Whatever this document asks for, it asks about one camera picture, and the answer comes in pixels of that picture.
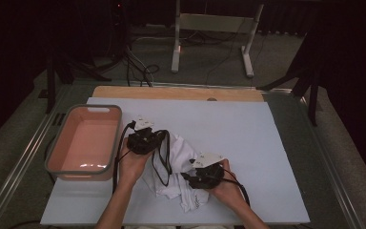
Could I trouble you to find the pink basin with grey rim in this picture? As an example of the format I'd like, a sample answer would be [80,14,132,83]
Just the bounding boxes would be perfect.
[45,104,124,182]

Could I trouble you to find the white board mat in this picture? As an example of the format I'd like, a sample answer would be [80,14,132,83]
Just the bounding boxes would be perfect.
[39,96,311,227]

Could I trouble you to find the metal floor rail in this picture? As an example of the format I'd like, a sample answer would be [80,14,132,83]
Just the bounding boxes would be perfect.
[290,90,366,229]
[0,84,71,229]

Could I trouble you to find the right hand-held gripper black cable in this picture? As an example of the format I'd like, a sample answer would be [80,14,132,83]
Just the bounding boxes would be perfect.
[221,167,252,208]

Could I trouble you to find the left hand-held gripper black cable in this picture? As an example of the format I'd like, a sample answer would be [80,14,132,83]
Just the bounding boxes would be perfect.
[112,119,138,196]

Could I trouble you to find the dark equipment rack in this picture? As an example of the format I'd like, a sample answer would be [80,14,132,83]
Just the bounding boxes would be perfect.
[106,0,132,60]

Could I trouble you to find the bundle of black floor cables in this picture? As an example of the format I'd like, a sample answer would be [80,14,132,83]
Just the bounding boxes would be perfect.
[124,30,160,88]

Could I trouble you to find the white metal stand frame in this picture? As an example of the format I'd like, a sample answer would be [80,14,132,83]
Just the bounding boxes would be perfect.
[171,0,265,78]

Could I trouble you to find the white shorts with black waistband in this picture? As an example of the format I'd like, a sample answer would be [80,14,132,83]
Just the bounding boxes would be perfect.
[140,129,212,214]

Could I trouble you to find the person's left hand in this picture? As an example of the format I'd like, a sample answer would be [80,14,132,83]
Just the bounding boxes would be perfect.
[117,138,155,190]

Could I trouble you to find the person's right hand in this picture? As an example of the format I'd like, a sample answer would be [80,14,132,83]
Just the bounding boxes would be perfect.
[208,158,246,210]

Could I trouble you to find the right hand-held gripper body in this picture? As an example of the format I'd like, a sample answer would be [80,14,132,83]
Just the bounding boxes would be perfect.
[189,152,226,190]

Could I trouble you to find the hand-held gripper black cable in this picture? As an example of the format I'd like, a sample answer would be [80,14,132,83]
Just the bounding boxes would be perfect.
[221,167,252,208]
[112,119,138,196]

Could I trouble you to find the black stand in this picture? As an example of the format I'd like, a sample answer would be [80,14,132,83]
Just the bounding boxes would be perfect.
[45,52,112,115]
[255,30,325,127]

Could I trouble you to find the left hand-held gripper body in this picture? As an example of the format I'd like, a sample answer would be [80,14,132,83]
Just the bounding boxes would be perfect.
[127,115,160,156]

